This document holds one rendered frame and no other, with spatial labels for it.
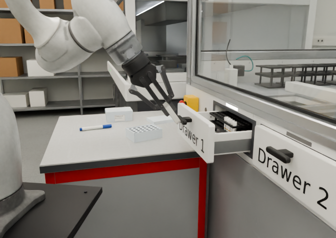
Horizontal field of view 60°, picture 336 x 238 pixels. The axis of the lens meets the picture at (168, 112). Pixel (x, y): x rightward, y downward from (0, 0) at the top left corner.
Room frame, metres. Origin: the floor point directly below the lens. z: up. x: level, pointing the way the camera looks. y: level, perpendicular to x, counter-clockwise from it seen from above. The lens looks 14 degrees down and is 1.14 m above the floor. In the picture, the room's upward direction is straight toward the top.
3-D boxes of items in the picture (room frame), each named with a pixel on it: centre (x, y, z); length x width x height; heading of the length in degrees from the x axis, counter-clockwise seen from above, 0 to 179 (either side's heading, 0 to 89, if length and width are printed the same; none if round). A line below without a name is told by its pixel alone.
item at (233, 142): (0.92, -0.28, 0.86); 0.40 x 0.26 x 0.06; 104
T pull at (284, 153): (0.59, -0.25, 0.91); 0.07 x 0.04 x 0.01; 14
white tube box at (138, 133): (1.12, 0.10, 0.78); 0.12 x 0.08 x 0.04; 121
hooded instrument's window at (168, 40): (2.64, -0.10, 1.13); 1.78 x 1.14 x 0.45; 14
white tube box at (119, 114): (1.39, 0.24, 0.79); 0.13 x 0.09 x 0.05; 105
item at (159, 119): (1.36, 0.03, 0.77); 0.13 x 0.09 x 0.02; 117
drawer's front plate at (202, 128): (0.87, -0.08, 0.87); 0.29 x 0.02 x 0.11; 14
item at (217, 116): (0.89, -0.17, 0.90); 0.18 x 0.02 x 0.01; 14
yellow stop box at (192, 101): (1.21, -0.09, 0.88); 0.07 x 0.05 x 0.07; 14
